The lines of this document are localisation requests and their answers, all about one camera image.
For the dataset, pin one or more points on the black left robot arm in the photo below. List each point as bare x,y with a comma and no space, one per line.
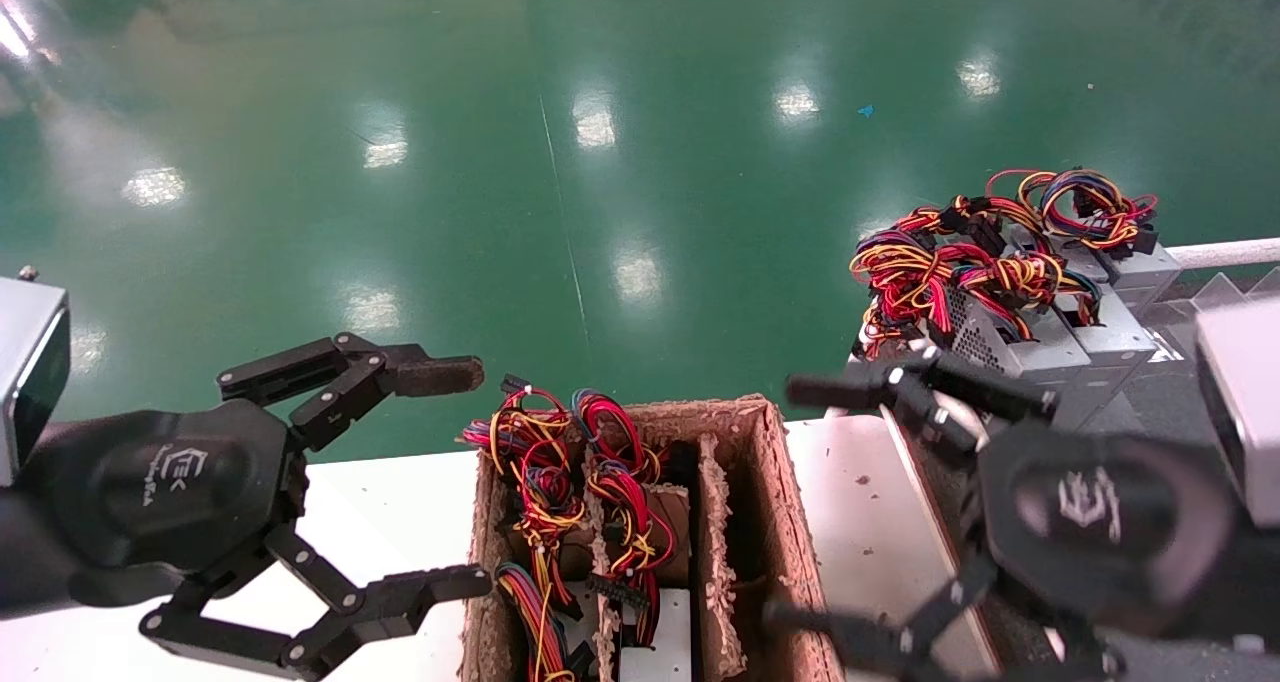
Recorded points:
20,572

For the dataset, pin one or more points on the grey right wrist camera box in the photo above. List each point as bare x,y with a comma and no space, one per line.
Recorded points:
1245,412

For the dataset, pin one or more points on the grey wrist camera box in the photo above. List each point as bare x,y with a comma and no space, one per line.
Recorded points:
25,362
1245,412

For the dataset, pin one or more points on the brown cardboard box with dividers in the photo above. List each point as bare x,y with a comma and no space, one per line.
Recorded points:
790,522

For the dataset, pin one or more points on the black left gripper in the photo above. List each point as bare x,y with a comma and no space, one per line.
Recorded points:
170,482

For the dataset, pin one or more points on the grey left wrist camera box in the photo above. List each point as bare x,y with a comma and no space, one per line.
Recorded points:
25,362

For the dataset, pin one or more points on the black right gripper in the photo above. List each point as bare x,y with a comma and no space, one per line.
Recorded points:
1100,522

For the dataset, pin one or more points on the black conveyor belt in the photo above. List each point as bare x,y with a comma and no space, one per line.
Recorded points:
1160,402

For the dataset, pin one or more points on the clear acrylic divider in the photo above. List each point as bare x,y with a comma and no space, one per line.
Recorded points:
1222,297
1268,284

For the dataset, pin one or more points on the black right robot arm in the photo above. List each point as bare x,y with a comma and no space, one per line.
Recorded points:
1262,587

